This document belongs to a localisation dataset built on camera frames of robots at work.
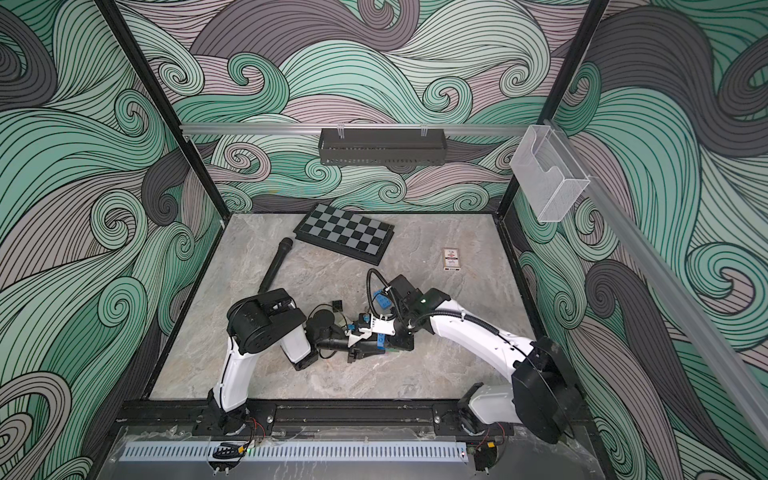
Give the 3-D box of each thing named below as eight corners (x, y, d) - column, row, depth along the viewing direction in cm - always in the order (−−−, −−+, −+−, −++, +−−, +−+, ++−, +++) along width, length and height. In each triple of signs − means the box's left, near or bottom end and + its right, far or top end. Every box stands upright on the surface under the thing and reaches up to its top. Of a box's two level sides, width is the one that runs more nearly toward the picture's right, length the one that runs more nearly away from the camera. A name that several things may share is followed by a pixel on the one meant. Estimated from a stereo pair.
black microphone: (259, 292, 99) (256, 288, 97) (283, 241, 113) (282, 236, 111) (270, 294, 98) (268, 290, 96) (294, 242, 113) (292, 238, 111)
